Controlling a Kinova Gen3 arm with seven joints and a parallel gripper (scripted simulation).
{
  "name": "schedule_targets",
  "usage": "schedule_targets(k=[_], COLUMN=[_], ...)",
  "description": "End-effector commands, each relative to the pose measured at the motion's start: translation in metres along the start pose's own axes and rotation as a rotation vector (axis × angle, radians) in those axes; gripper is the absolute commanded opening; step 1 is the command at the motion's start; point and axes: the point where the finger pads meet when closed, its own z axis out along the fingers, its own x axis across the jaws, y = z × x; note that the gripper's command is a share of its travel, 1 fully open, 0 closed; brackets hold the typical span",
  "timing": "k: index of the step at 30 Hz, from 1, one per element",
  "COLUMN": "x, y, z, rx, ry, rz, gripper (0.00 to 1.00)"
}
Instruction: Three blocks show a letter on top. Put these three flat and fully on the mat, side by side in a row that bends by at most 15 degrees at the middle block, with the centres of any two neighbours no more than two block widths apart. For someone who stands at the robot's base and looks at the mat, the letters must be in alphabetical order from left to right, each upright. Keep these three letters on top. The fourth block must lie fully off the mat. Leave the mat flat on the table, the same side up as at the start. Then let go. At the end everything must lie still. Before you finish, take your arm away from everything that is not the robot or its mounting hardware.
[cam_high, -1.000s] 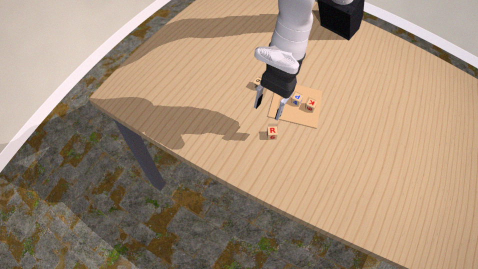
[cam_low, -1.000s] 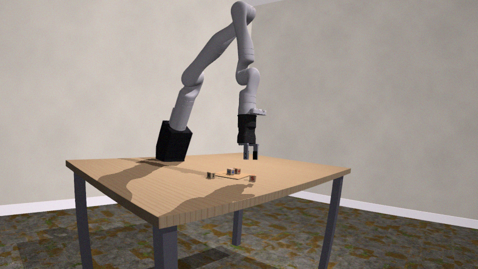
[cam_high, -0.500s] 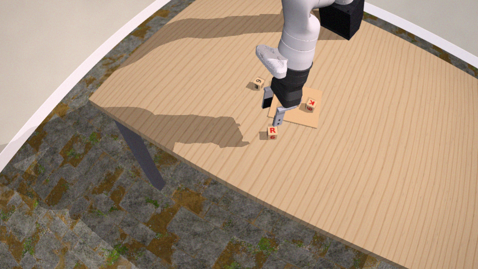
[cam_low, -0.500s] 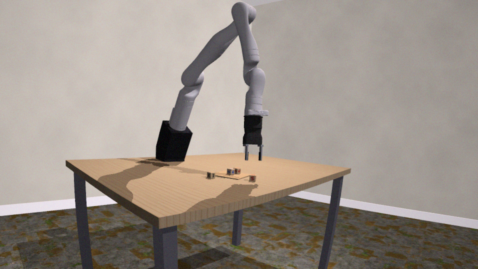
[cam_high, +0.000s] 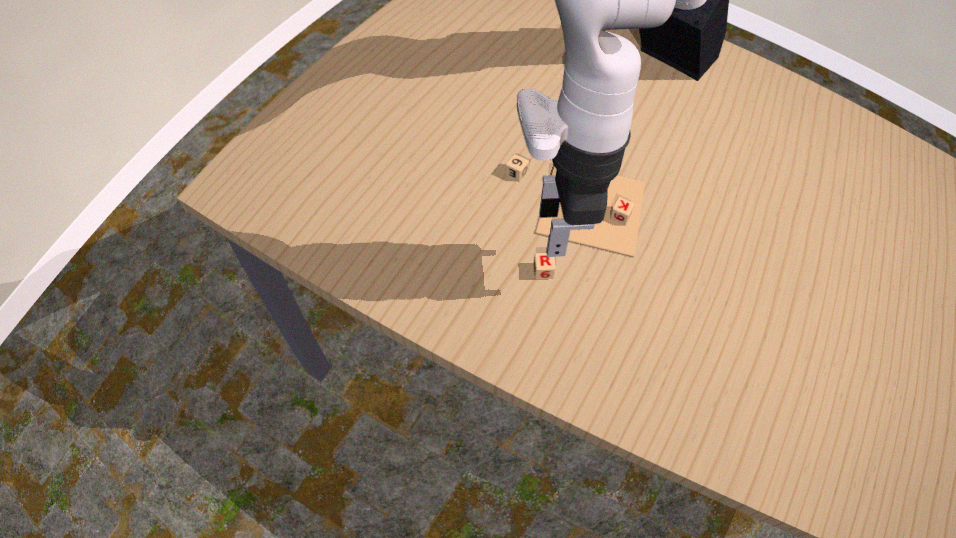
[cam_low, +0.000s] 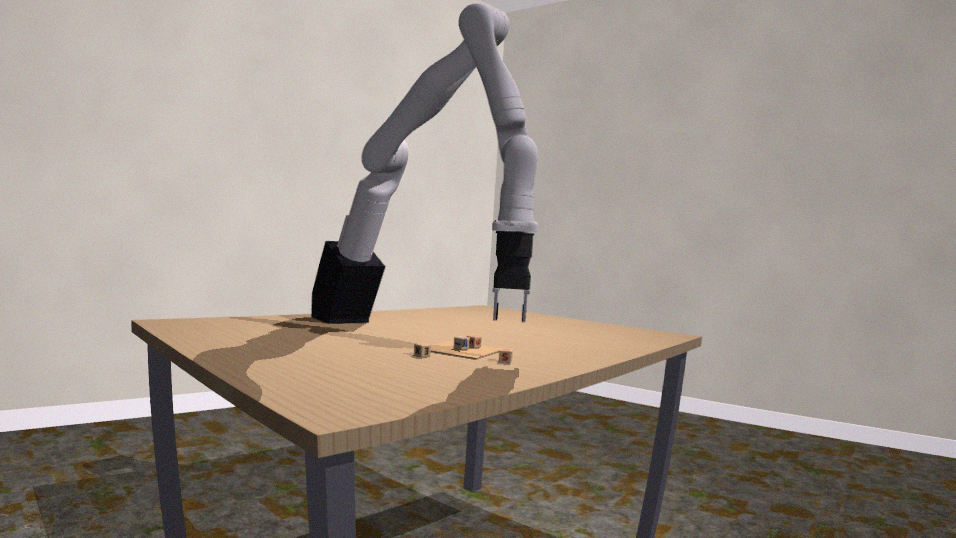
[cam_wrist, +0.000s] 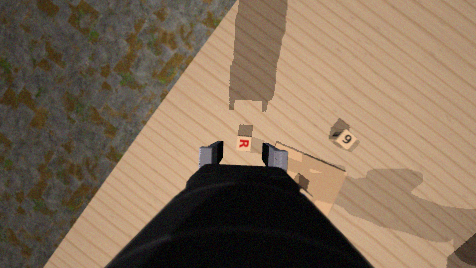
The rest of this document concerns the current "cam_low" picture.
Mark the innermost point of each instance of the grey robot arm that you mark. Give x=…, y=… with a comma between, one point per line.
x=483, y=29

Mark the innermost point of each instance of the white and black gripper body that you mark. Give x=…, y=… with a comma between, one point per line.
x=514, y=247

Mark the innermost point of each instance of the tan square mat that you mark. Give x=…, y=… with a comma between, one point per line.
x=471, y=353

